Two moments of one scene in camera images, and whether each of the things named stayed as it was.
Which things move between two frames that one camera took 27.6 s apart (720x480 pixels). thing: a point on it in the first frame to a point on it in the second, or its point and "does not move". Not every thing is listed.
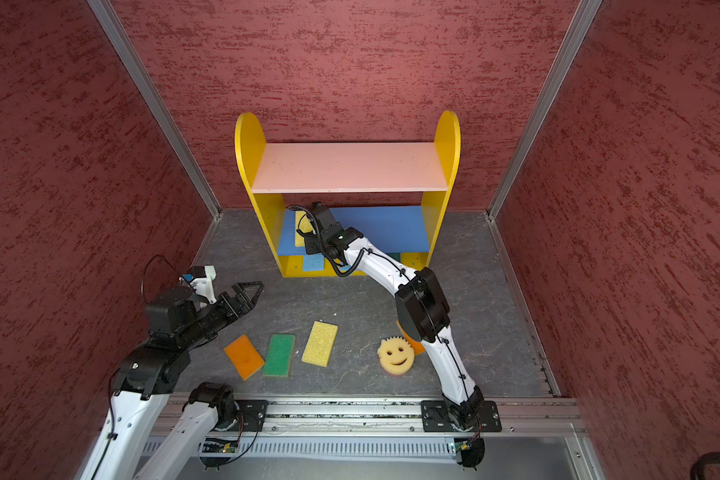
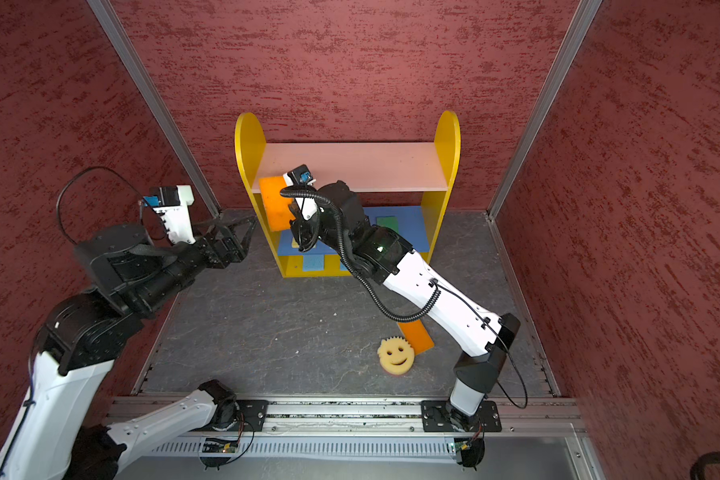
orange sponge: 417,346 does not move
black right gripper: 313,248 to 309,237
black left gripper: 242,297 to 223,257
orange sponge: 244,356 to 277,206
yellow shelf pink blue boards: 276,168 does not move
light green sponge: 279,354 to 388,221
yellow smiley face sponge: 396,355 does not move
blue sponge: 314,262 does not move
